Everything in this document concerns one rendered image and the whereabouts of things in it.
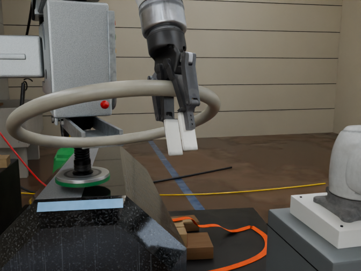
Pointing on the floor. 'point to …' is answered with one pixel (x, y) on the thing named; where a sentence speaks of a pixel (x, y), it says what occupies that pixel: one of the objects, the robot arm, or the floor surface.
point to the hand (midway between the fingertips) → (180, 135)
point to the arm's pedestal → (304, 247)
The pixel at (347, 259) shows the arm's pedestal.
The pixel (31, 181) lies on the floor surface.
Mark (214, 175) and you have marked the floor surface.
